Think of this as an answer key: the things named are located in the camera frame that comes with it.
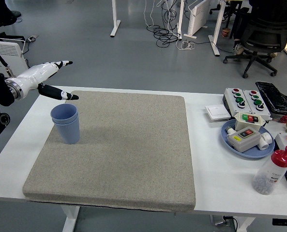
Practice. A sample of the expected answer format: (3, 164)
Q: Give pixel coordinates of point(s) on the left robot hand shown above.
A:
(34, 75)

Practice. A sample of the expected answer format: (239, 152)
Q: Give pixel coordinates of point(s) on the blue ribbed cup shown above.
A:
(63, 113)
(69, 135)

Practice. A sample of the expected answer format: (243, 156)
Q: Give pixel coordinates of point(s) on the red paper cup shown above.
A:
(226, 33)

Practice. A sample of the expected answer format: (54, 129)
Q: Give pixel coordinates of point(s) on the grey power strip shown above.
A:
(32, 38)

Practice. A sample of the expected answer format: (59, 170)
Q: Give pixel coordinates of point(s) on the white panel heater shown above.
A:
(10, 47)
(199, 17)

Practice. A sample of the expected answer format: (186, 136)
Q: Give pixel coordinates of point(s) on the white desk leg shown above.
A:
(180, 19)
(115, 24)
(217, 36)

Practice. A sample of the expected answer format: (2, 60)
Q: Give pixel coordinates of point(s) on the grey-brown speckled mat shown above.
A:
(133, 145)

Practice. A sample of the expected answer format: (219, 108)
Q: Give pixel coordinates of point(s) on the white table leg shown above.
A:
(246, 224)
(70, 220)

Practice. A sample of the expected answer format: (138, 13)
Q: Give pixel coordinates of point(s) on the white four-button control box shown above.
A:
(232, 100)
(251, 101)

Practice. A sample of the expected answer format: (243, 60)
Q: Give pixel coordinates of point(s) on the white plug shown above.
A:
(229, 130)

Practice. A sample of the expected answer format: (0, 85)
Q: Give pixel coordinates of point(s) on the person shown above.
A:
(240, 24)

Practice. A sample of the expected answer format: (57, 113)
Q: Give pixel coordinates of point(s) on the blue round plate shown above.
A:
(254, 153)

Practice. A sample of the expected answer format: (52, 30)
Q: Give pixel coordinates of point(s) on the white pipe fitting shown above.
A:
(265, 141)

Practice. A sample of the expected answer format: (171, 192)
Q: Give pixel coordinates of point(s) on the black wrapped tray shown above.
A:
(274, 96)

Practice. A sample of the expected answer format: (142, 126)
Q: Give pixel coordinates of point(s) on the clear bottle red cap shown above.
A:
(269, 176)

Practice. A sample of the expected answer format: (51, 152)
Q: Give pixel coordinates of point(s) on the black desk control panel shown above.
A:
(284, 221)

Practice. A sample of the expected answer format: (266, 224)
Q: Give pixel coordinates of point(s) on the white wall switch plate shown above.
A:
(217, 112)

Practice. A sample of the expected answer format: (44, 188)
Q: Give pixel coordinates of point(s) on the white green-red push-button switch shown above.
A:
(245, 123)

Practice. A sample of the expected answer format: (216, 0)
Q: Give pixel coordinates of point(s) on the grey red-button switch box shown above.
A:
(242, 142)

